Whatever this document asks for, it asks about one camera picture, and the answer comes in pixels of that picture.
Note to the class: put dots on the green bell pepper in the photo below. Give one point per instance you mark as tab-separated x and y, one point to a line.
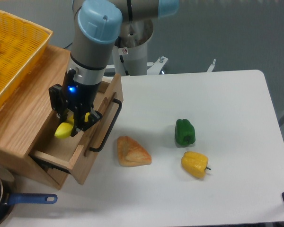
184	132

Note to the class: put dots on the open wooden top drawer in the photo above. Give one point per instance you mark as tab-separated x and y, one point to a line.
70	156

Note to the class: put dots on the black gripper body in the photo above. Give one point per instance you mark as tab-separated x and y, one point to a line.
75	94

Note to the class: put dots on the triangular toasted bread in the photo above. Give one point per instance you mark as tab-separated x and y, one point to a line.
131	154

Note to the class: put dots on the white metal bracket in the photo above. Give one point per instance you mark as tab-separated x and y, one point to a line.
211	67

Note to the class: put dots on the black drawer handle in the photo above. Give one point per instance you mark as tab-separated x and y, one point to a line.
96	150

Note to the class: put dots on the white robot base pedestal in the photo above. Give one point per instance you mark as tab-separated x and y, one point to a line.
130	52

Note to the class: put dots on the yellow bell pepper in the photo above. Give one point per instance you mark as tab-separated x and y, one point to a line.
195	164

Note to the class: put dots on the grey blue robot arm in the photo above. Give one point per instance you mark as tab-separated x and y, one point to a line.
104	29

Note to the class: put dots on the yellow plastic basket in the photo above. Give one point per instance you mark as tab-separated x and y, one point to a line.
22	44

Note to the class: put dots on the blue handled black pan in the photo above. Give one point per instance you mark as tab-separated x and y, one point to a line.
9	195

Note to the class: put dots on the yellow banana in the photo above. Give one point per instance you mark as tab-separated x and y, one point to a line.
65	128

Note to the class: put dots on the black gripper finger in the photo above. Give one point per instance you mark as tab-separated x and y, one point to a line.
84	119
59	101

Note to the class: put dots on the wooden drawer cabinet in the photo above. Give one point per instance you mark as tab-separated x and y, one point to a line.
25	113

